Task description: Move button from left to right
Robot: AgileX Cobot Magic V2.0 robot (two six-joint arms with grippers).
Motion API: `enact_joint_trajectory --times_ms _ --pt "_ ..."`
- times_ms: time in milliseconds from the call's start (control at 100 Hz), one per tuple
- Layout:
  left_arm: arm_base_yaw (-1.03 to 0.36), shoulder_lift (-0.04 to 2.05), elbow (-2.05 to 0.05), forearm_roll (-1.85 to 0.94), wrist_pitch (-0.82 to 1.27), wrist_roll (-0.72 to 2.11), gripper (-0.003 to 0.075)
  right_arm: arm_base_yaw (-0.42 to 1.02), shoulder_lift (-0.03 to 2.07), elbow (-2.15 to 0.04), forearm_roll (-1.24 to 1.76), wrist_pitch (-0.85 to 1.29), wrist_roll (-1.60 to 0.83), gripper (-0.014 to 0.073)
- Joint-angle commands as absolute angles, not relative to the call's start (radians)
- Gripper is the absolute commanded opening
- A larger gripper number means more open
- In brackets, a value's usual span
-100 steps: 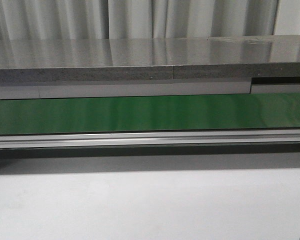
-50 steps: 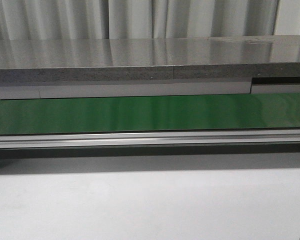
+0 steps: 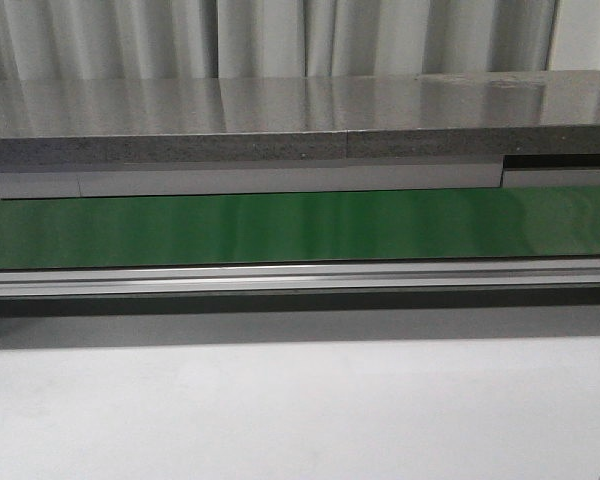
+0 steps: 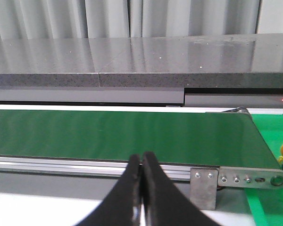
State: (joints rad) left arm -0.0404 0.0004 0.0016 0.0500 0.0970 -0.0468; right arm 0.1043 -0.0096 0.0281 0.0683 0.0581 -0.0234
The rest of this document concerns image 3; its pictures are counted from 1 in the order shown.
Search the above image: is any green conveyor belt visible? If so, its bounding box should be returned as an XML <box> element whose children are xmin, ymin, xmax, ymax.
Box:
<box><xmin>0</xmin><ymin>186</ymin><xmax>600</xmax><ymax>270</ymax></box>

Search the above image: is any dark granite countertop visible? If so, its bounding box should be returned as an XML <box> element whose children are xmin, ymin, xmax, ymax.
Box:
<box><xmin>0</xmin><ymin>71</ymin><xmax>600</xmax><ymax>170</ymax></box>

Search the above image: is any white pleated curtain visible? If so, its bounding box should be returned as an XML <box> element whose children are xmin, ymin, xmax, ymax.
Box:
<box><xmin>0</xmin><ymin>1</ymin><xmax>600</xmax><ymax>80</ymax></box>

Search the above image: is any aluminium conveyor side rail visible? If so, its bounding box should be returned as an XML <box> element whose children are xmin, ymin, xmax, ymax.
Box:
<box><xmin>0</xmin><ymin>257</ymin><xmax>600</xmax><ymax>298</ymax></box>

